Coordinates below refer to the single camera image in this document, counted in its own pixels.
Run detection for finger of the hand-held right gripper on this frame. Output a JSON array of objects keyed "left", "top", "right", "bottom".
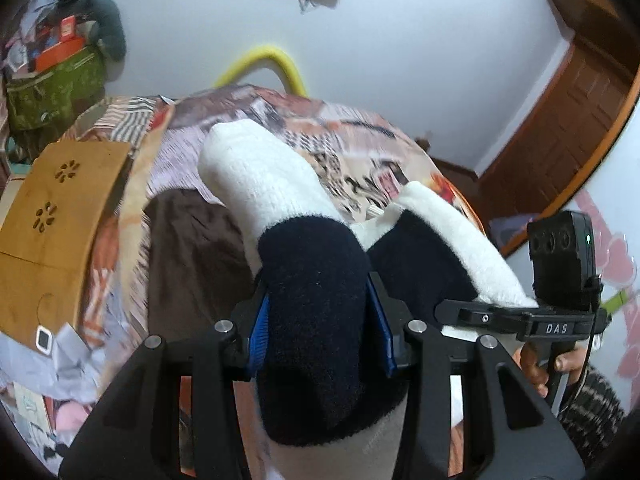
[{"left": 434, "top": 299, "right": 538, "bottom": 335}]

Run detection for person's right hand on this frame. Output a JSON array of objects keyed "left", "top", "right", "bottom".
[{"left": 519, "top": 342, "right": 591, "bottom": 400}]

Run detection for pink flower wall decal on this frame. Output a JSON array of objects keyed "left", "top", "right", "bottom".
[{"left": 575, "top": 195, "right": 640, "bottom": 406}]

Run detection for white and navy striped sweater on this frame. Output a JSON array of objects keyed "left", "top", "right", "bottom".
[{"left": 198, "top": 120, "right": 541, "bottom": 480}]

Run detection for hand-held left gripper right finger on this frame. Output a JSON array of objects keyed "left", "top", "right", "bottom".
[{"left": 367, "top": 272, "right": 586, "bottom": 480}]

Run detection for wooden lap table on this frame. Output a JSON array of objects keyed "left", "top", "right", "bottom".
[{"left": 0, "top": 141, "right": 132, "bottom": 351}]

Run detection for person's right forearm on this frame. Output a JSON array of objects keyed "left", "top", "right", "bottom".
[{"left": 557, "top": 365, "right": 626, "bottom": 466}]

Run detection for orange box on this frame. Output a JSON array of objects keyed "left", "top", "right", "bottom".
[{"left": 35, "top": 35, "right": 86, "bottom": 72}]

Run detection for brown wooden door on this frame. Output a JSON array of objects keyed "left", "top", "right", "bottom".
[{"left": 475, "top": 0, "right": 640, "bottom": 256}]

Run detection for pale blue crumpled cloth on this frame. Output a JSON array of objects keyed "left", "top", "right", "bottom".
[{"left": 0, "top": 325, "right": 108, "bottom": 411}]

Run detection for grey plush toy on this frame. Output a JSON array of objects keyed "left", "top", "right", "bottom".
[{"left": 85, "top": 0, "right": 127, "bottom": 61}]

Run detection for printed blanket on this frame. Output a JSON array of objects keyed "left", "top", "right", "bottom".
[{"left": 65, "top": 85, "right": 488, "bottom": 476}]

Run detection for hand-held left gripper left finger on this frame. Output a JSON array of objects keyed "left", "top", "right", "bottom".
[{"left": 59, "top": 280, "right": 271, "bottom": 480}]

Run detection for pile of clutter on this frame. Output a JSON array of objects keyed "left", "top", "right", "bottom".
[{"left": 0, "top": 0, "right": 101, "bottom": 81}]

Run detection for brown cloth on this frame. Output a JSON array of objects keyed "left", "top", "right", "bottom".
[{"left": 142, "top": 189, "right": 261, "bottom": 341}]

